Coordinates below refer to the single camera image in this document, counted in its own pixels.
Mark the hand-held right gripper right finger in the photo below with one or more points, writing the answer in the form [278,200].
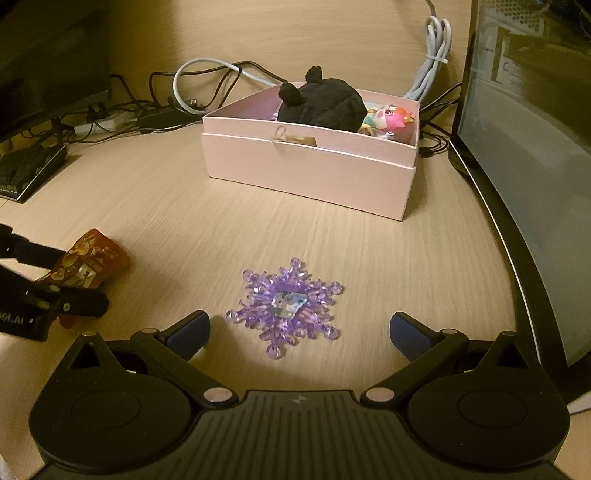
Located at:
[408,334]

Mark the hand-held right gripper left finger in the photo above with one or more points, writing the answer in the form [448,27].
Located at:
[189,334]

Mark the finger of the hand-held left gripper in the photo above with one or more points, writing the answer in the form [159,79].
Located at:
[78,302]
[32,251]

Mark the red snack packet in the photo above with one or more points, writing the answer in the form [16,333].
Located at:
[92,263]

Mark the purple crystal snowflake ornament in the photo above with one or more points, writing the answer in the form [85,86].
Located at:
[286,302]

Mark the pink cardboard box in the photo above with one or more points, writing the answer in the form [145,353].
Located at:
[300,173]
[240,127]

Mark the colourful unicorn toy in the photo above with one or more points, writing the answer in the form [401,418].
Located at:
[390,117]

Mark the black plush toy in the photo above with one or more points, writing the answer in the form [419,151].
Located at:
[328,104]

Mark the black keyboard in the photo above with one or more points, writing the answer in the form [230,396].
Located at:
[23,168]

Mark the white power adapter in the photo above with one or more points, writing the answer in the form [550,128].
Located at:
[111,122]

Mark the black power adapter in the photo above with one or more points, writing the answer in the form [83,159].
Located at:
[161,119]

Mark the black monitor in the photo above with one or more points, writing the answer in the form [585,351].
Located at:
[41,60]

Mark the computer monitor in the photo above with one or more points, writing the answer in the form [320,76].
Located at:
[531,138]

